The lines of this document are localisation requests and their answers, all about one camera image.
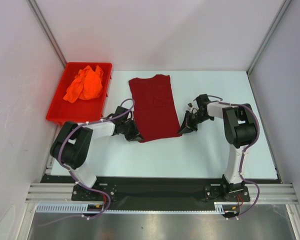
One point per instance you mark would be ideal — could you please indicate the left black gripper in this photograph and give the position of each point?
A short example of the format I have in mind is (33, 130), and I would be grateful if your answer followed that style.
(135, 135)

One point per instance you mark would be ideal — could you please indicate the red plastic bin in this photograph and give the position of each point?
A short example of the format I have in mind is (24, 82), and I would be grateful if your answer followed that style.
(81, 111)

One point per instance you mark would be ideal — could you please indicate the dark red t shirt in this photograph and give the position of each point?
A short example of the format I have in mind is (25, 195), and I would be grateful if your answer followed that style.
(154, 108)

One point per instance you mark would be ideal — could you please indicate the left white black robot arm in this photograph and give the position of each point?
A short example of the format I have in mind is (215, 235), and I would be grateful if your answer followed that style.
(71, 146)

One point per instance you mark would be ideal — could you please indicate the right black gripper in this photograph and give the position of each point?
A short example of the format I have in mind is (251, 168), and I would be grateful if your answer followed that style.
(190, 122)

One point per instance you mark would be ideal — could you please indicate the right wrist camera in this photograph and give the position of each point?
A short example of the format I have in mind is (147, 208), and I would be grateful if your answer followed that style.
(199, 103)

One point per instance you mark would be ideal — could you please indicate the orange t shirt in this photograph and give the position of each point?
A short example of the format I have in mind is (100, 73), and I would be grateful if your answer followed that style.
(87, 85)

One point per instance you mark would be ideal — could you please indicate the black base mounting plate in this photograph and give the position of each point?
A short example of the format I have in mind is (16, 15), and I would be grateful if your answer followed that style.
(175, 193)

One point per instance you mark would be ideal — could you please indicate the left corner aluminium post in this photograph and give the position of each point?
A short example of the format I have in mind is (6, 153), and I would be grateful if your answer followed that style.
(35, 8)

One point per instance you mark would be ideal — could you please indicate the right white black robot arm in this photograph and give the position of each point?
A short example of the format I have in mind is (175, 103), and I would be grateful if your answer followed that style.
(241, 129)

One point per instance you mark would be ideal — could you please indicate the slotted grey cable duct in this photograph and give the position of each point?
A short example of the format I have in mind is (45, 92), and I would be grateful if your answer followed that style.
(91, 209)

